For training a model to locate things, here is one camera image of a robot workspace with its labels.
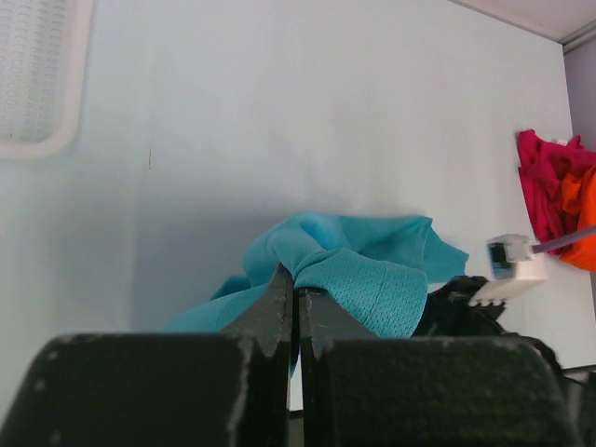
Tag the orange folded t shirt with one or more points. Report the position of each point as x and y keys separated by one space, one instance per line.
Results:
x=582 y=209

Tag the teal t shirt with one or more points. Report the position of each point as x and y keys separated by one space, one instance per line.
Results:
x=378 y=269

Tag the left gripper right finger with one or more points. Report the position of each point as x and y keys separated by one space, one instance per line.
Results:
x=363 y=390

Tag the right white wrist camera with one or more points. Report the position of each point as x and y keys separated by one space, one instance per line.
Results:
x=516 y=269

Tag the white plastic basket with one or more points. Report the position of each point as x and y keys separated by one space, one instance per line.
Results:
x=44 y=48

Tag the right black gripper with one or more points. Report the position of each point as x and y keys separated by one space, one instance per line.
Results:
x=448 y=312

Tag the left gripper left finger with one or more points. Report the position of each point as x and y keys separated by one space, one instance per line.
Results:
x=229 y=388

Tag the magenta folded t shirt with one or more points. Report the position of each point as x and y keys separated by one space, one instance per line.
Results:
x=550 y=175

